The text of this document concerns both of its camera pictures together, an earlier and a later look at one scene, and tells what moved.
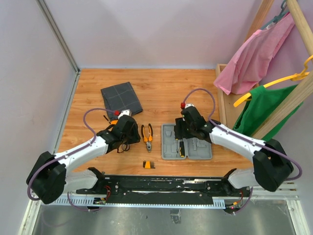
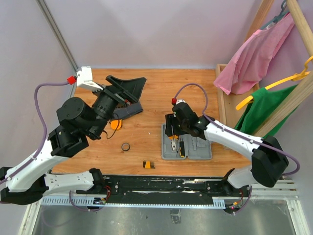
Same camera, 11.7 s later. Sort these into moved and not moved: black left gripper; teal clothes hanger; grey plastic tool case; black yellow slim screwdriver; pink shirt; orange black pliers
Moved: orange black pliers; black left gripper
Not moved: teal clothes hanger; grey plastic tool case; black yellow slim screwdriver; pink shirt
